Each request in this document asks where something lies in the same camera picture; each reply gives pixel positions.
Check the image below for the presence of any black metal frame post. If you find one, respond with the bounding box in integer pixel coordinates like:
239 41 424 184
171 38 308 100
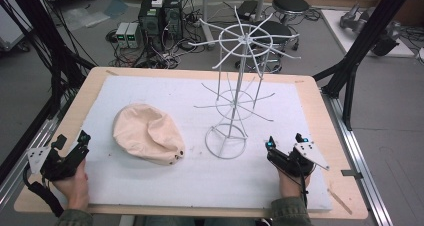
5 0 98 120
312 0 420 132

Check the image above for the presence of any white wire hat rack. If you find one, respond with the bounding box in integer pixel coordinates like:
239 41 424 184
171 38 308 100
188 5 302 160

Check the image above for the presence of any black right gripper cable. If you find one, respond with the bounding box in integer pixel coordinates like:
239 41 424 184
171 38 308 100
292 162 310 208

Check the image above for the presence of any aluminium rail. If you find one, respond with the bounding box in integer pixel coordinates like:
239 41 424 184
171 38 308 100
0 95 73 214
320 89 395 226

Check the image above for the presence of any white foam mat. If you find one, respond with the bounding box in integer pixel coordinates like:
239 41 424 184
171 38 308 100
60 75 334 214

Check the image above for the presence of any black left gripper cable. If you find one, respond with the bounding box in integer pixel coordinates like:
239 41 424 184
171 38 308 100
21 165 65 219

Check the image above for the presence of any thin wooden stick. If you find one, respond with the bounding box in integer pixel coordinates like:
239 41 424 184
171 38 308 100
327 187 354 216

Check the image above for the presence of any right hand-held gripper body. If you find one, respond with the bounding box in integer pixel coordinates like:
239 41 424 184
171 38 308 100
266 141 331 179

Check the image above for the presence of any person's right hand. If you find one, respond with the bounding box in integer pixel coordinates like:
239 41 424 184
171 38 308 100
277 167 313 199

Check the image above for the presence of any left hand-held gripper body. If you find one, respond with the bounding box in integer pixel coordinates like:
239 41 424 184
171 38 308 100
26 139 90 183

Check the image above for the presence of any bundle of black cables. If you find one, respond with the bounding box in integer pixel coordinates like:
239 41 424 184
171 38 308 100
0 0 78 97

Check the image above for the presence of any grey metal bracket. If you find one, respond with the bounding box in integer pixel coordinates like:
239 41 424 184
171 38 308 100
340 169 364 181

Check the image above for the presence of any person's left hand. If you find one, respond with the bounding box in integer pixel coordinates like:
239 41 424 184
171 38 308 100
52 159 90 212

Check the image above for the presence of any grey power supply unit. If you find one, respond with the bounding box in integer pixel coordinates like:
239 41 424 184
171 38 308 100
126 22 143 49
115 21 130 49

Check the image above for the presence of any tangle of black cables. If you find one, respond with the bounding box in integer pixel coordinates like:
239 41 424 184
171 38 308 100
105 29 208 70

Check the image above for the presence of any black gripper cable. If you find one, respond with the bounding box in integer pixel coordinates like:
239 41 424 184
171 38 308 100
292 162 310 208
21 165 65 219

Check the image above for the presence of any black computer tower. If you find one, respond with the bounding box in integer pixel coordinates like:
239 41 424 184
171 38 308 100
137 0 165 51
162 0 185 41

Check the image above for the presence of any beige cloth hat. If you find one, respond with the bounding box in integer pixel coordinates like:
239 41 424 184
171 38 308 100
112 103 186 167

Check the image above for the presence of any black round stool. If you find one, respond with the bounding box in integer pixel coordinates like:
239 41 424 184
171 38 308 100
271 0 311 26
234 20 295 74

